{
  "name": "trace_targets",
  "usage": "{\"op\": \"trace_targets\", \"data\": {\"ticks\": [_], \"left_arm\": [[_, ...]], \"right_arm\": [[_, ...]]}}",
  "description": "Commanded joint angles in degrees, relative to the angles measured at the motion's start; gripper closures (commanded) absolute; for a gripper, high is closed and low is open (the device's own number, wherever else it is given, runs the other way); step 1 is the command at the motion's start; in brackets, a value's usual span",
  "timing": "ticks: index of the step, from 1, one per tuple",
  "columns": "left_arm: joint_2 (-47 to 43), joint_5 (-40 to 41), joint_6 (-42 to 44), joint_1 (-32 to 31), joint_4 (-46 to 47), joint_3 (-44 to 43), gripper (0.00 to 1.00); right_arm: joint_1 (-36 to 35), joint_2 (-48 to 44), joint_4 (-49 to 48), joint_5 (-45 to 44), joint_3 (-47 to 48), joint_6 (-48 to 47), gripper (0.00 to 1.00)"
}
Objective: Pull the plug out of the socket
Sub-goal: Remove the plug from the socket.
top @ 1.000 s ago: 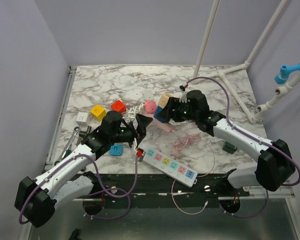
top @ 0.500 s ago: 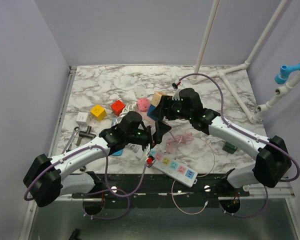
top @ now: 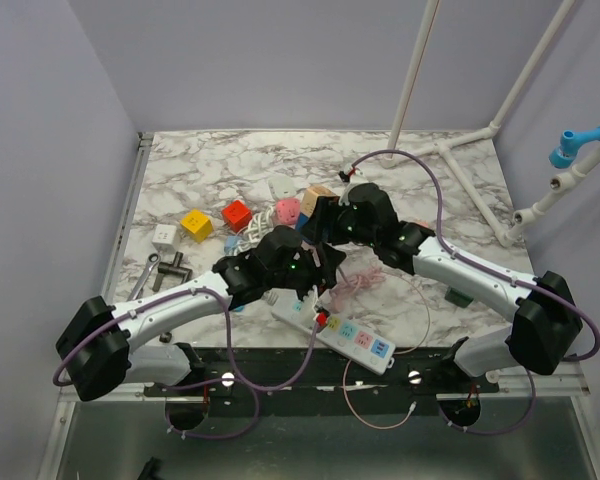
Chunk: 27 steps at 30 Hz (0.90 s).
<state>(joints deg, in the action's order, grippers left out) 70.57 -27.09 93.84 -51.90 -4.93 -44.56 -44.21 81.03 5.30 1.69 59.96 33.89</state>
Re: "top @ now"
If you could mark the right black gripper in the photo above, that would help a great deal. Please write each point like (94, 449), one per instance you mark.
(314, 228)

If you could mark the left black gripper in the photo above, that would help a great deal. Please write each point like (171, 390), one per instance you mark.
(329, 260)

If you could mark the beige cube adapter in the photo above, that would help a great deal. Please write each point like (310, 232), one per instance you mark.
(311, 196)

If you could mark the pink round-edged plug adapter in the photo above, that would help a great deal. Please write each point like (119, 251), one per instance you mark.
(287, 211)

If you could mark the red cube socket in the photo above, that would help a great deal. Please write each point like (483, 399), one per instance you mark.
(237, 216)

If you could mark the light blue usb charger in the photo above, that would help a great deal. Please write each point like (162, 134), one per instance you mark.
(231, 243)

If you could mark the white power strip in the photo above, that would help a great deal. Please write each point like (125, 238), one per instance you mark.
(346, 337)

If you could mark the yellow cube socket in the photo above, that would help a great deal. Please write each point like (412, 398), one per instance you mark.
(197, 225)

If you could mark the dark green cube socket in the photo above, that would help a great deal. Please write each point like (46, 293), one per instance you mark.
(457, 298)

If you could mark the white tiger cube adapter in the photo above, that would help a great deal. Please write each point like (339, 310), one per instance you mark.
(166, 238)

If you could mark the dark blue cube socket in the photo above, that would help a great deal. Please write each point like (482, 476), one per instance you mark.
(301, 221)

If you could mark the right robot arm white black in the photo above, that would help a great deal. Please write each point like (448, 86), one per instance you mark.
(542, 325)

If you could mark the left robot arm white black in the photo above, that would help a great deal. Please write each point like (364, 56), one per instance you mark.
(97, 346)

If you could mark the blue pipe fitting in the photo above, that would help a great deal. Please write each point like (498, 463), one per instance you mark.
(570, 143)

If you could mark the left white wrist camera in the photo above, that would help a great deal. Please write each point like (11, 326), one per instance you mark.
(313, 315)

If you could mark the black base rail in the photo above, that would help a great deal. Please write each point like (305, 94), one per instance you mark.
(321, 383)

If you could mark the dark metal t-handle key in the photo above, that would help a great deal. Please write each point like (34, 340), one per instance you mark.
(174, 269)

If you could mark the ratchet wrench green handle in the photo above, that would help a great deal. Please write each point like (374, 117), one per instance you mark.
(151, 262)

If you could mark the aluminium extrusion rail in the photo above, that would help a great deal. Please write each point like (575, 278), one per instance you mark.
(515, 384)

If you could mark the white pvc pipe frame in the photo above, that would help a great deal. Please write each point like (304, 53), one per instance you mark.
(470, 64)

